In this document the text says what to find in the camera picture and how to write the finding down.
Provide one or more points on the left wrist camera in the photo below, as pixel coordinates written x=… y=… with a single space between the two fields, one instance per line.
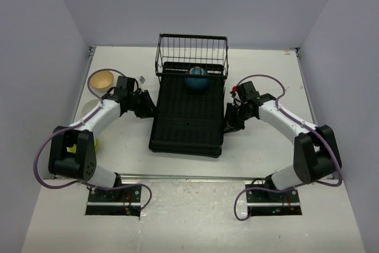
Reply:
x=142 y=79

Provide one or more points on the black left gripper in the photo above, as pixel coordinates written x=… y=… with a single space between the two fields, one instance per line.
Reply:
x=150 y=109

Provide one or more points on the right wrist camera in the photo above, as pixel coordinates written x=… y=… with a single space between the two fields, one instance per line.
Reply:
x=234 y=92

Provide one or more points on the black drip tray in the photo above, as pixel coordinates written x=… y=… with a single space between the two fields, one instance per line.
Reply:
x=189 y=122

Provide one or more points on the lime green bowl front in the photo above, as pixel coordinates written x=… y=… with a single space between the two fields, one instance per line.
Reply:
x=95 y=143

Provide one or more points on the white speckled ceramic bowl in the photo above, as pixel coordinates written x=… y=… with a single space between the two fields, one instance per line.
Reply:
x=89 y=107

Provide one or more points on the black wire dish rack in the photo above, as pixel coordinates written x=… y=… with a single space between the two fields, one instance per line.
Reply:
x=178 y=53

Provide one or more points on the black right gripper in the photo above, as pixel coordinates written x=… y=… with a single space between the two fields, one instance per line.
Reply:
x=230 y=120

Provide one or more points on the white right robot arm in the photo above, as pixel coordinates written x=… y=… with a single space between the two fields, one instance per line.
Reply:
x=316 y=154

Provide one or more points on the blue ceramic bowl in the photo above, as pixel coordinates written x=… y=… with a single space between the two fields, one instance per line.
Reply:
x=197 y=81

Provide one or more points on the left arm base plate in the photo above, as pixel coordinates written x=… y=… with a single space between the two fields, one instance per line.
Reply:
x=126 y=202

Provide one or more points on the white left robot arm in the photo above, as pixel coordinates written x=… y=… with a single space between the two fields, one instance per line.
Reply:
x=82 y=165

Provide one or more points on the beige bird painted bowl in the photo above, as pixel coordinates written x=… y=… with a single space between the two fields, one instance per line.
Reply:
x=101 y=81

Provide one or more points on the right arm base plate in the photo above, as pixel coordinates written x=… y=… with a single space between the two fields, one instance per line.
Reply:
x=262 y=203

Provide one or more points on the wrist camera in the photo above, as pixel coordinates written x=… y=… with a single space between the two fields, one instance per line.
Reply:
x=142 y=79
x=234 y=92

